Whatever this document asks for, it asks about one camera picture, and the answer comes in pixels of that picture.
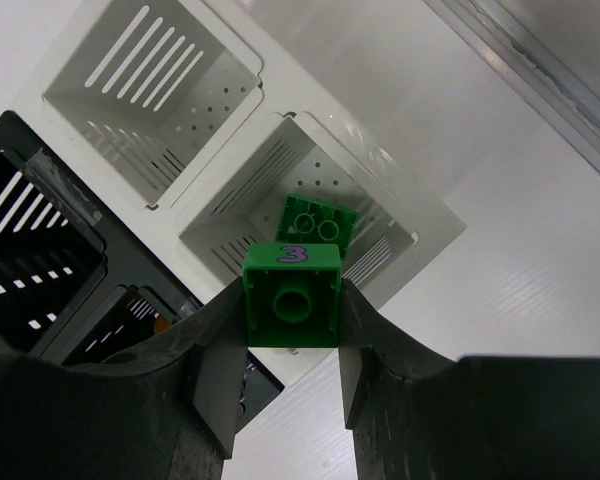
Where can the orange printed lego piece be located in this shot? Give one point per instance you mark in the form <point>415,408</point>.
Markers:
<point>161,324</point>

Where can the white slotted container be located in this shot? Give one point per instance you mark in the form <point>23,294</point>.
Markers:
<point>193,125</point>

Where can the black slotted container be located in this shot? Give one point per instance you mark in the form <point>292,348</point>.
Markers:
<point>76,285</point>

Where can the small green lego brick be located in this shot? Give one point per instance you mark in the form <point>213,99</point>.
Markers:
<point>292,295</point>

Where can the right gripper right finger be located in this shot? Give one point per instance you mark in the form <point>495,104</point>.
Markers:
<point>415,414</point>

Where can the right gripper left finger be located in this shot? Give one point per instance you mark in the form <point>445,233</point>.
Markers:
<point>165,408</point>

